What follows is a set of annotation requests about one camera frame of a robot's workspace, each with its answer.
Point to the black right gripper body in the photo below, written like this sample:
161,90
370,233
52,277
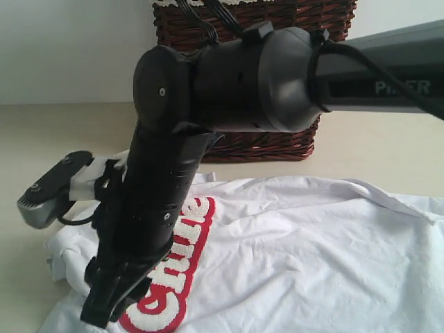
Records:
142,207

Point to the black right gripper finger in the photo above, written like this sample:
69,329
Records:
132,281
107,298

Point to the white t-shirt with red lettering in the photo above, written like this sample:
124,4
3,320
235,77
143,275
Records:
297,254

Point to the brown wicker basket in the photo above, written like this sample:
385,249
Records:
252,70

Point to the white lace basket liner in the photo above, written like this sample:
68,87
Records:
197,3

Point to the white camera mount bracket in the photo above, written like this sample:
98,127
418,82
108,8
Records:
81,184

